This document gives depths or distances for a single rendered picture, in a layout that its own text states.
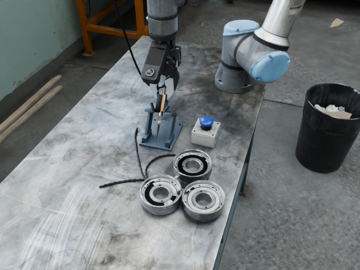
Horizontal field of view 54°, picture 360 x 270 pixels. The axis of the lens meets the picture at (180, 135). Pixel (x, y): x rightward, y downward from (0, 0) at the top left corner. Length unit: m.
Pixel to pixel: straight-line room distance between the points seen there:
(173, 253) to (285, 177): 1.39
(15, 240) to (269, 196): 1.41
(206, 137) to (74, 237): 0.45
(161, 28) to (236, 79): 0.44
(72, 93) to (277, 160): 1.57
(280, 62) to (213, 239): 0.56
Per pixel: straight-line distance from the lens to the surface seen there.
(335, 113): 2.08
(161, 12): 0.90
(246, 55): 1.14
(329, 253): 1.89
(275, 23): 1.10
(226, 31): 1.22
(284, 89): 2.85
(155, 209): 0.86
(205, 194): 0.90
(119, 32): 3.03
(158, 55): 0.93
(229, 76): 1.27
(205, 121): 1.03
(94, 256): 0.85
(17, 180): 1.05
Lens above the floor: 1.52
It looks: 41 degrees down
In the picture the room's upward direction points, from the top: straight up
